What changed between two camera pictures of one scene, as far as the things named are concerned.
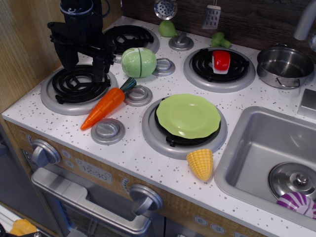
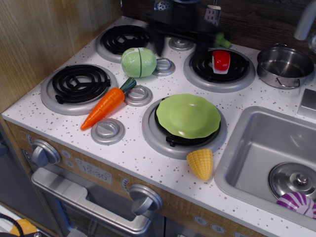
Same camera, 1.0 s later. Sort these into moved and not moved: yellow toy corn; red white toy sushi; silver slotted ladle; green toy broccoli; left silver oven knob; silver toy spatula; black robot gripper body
Moved: black robot gripper body
Not moved: left silver oven knob; red white toy sushi; silver slotted ladle; yellow toy corn; silver toy spatula; green toy broccoli
